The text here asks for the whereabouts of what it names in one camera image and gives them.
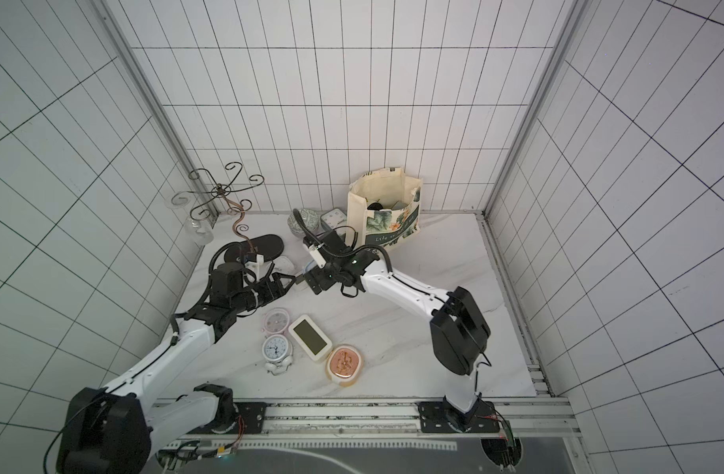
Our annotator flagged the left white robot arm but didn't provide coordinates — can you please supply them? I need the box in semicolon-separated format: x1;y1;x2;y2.
51;264;296;473

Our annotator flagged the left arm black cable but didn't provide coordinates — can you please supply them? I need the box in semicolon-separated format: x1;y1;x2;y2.
204;241;250;309

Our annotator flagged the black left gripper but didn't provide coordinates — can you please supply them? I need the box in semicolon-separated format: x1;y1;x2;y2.
232;271;297;312

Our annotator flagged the aluminium mounting rail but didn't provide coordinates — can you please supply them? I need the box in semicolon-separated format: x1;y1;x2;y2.
153;398;582;442

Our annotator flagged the copper jewelry stand dark base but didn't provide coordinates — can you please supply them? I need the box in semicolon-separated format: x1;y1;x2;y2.
188;161;285;263

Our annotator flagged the clear wine glass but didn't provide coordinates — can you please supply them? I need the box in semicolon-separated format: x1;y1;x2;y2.
165;191;214;247

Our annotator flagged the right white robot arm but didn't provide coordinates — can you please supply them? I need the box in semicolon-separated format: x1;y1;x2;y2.
300;251;500;433

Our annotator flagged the white square alarm clock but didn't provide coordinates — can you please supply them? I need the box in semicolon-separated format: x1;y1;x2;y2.
273;255;297;276

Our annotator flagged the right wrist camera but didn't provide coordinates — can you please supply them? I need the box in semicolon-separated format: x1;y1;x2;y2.
303;235;329;269

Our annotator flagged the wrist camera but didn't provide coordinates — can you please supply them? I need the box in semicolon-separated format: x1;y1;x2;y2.
303;235;329;269
243;253;268;280

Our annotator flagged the green rectangular alarm clock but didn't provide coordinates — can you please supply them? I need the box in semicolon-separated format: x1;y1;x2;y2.
320;207;347;236

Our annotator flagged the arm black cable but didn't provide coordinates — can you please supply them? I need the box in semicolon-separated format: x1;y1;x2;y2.
291;208;395;274
204;241;250;309

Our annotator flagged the pink round alarm clock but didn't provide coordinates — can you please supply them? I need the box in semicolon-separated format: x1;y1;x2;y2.
262;308;292;337

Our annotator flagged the floral canvas tote bag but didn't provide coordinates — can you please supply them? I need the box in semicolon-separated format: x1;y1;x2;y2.
347;168;423;248

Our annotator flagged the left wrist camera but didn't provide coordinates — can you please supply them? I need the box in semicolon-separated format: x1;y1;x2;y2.
243;253;268;280

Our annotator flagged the green patterned bowl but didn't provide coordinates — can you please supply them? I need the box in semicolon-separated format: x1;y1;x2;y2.
287;207;322;238

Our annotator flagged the large white digital clock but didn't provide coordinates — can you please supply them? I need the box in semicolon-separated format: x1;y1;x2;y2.
289;314;333;363

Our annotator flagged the white twin-bell alarm clock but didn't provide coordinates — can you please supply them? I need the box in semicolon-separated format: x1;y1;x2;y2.
262;334;293;375

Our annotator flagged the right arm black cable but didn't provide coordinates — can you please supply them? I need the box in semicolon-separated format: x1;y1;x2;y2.
291;208;395;274

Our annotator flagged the orange cream round clock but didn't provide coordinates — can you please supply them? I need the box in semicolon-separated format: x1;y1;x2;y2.
325;345;364;387

